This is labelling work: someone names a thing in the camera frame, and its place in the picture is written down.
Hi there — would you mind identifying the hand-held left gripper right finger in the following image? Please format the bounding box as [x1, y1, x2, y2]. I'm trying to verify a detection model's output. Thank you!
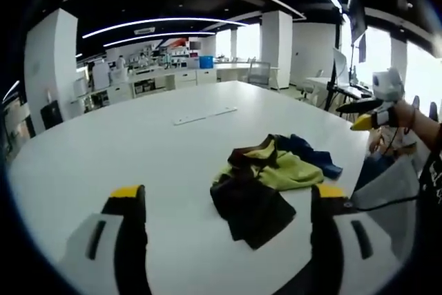
[309, 184, 405, 295]

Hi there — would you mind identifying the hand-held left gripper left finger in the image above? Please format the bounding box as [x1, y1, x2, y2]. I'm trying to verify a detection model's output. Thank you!
[57, 184, 152, 295]

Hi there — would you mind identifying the white desk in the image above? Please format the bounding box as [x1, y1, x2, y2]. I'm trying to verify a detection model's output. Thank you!
[305, 76, 374, 109]

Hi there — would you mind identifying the white computer monitor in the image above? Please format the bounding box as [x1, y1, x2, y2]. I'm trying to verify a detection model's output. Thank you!
[332, 47, 350, 84]

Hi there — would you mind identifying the grey worn device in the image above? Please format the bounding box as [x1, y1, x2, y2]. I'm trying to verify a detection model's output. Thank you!
[352, 156, 421, 261]

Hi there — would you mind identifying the black panel on stand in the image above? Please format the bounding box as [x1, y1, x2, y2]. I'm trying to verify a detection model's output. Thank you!
[346, 0, 367, 68]

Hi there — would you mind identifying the person's black printed shirt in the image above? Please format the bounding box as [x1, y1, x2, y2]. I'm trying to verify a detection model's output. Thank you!
[418, 148, 442, 213]

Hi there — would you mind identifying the grey mesh office chair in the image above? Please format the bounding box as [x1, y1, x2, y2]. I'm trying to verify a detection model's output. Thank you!
[247, 60, 272, 86]

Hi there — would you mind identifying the black chair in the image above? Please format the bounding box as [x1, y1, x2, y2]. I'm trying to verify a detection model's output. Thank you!
[40, 99, 64, 131]

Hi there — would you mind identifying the white strip on table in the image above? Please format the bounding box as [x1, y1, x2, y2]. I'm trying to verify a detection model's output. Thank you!
[172, 106, 238, 126]

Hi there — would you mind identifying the white lab counter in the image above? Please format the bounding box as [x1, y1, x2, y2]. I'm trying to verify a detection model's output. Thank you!
[70, 66, 218, 113]

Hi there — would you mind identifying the long ceiling light strip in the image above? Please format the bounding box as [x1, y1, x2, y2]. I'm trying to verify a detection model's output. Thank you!
[81, 17, 249, 39]

